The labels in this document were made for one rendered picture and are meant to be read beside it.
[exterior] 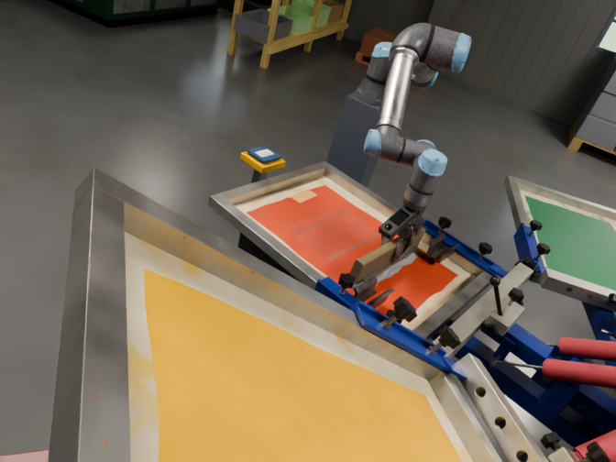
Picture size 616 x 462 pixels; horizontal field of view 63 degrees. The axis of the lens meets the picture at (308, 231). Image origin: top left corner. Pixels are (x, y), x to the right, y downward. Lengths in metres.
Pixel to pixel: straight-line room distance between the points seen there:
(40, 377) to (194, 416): 1.91
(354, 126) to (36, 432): 1.71
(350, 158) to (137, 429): 1.87
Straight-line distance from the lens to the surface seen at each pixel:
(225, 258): 0.66
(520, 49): 7.96
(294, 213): 1.71
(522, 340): 1.47
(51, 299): 2.68
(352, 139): 2.18
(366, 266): 1.43
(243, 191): 1.69
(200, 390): 0.52
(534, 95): 8.04
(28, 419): 2.28
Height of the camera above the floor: 1.87
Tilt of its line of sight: 34 degrees down
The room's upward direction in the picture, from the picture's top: 17 degrees clockwise
